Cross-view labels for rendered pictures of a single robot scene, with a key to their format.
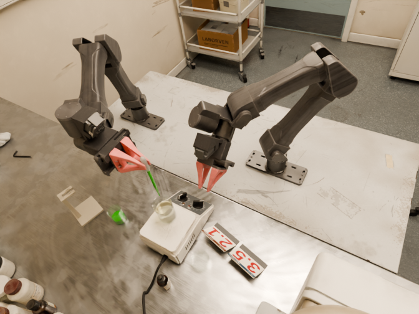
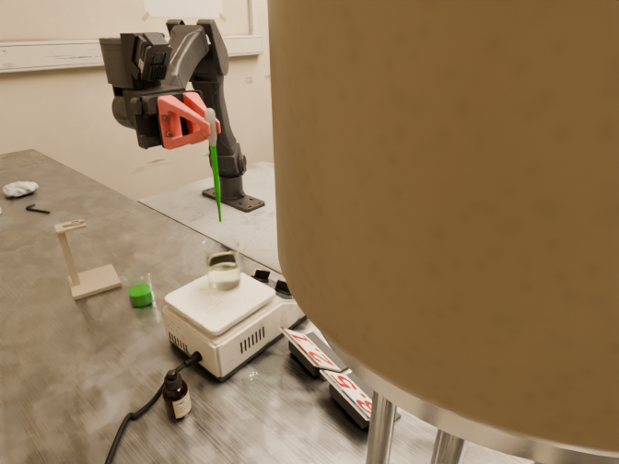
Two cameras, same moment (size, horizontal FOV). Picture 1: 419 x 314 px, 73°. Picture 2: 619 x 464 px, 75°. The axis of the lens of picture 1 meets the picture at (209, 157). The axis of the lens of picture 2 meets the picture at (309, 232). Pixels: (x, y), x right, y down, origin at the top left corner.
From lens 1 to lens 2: 36 cm
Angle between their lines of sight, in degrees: 23
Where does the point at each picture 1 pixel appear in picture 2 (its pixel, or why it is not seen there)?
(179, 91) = not seen: hidden behind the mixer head
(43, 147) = (74, 206)
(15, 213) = not seen: outside the picture
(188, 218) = (261, 292)
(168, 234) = (215, 307)
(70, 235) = (47, 307)
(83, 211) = (87, 280)
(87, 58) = (179, 37)
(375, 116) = not seen: hidden behind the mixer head
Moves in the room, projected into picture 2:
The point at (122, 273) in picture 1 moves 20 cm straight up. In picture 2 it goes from (104, 377) to (64, 252)
